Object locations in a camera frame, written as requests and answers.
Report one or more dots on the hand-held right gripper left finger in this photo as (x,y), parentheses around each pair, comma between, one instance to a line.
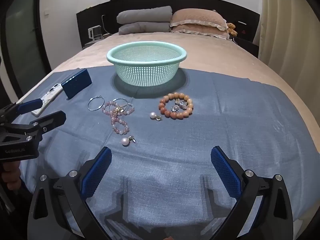
(100,172)

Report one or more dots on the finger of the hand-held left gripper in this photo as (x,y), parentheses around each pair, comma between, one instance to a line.
(53,120)
(30,105)

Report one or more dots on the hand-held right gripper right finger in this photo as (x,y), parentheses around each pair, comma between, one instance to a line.
(225,172)

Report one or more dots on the silver hoop earring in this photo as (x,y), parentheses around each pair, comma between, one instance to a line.
(121,99)
(88,105)

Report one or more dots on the pearl earring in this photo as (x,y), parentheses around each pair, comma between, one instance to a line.
(152,115)
(124,142)

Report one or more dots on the small gold pendant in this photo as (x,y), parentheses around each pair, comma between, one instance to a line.
(119,109)

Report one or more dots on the crystal earring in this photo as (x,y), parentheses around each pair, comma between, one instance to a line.
(175,108)
(181,104)

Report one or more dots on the mint green plastic basket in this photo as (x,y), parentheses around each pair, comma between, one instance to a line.
(147,72)

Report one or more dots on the person's left hand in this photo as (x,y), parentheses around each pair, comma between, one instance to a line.
(10,176)

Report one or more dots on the white smartphone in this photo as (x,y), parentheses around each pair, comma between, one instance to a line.
(47,98)

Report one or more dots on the blue grey cloth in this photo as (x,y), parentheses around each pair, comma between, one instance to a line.
(200,142)

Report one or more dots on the blue rectangular box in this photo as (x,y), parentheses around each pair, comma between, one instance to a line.
(76,83)

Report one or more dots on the dark framed glass door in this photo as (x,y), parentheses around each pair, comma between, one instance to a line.
(22,30)

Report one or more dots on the white electric kettle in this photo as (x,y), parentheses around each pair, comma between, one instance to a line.
(95,33)

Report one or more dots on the black nightstand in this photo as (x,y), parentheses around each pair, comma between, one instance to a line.
(247,46)

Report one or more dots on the grey folded blanket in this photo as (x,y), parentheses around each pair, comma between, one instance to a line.
(143,28)

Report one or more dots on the grey folded pillows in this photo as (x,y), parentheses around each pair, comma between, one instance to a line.
(145,15)

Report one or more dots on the beige ruffled pillow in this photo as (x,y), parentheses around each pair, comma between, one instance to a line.
(197,17)
(202,32)

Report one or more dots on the brown teddy bear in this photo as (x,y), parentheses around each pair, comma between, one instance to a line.
(231,28)

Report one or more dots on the black headboard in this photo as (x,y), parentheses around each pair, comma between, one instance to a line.
(150,2)

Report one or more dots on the cream curtain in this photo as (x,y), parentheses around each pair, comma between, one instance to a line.
(287,30)

